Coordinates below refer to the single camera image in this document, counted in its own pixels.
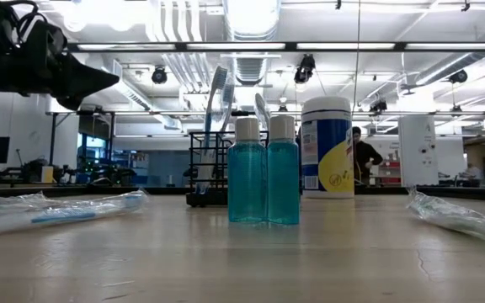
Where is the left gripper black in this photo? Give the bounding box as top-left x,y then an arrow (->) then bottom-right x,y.
0,0 -> 120,112

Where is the blue toothbrush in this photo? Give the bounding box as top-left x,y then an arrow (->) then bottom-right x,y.
0,189 -> 149,239
218,81 -> 236,135
195,65 -> 229,195

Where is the teal mouthwash bottle white cap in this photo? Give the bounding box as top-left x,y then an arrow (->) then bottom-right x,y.
227,117 -> 269,223
266,114 -> 301,226

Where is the white blue wipes canister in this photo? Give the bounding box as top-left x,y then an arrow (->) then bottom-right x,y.
300,95 -> 355,199

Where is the person standing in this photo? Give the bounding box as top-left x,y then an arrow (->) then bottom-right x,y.
350,125 -> 384,187

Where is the red storage shelf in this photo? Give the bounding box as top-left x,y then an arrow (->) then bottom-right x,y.
377,158 -> 402,186

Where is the black ceiling camera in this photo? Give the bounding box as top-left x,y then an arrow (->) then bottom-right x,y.
448,69 -> 469,85
151,66 -> 169,85
368,99 -> 389,114
293,53 -> 317,85

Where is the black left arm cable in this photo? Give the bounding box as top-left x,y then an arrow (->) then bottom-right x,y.
0,0 -> 41,43

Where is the black wire rack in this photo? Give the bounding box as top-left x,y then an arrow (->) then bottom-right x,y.
185,130 -> 269,208

